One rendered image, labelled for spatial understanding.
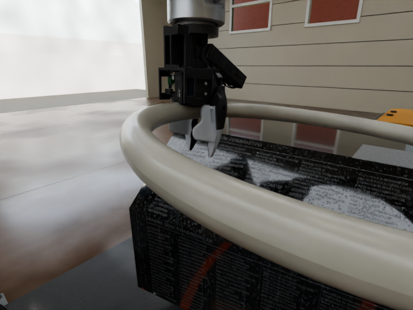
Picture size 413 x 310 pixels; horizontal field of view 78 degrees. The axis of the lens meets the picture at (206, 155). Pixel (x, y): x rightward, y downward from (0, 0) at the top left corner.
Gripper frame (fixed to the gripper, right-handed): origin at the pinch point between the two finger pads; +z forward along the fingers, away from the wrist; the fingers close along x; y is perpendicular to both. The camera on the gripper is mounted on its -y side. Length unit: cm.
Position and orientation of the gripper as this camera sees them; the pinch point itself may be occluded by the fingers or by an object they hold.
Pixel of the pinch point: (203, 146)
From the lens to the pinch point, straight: 48.3
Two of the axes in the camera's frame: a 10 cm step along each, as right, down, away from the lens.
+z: -0.3, 9.5, 3.1
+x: 6.8, 2.4, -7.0
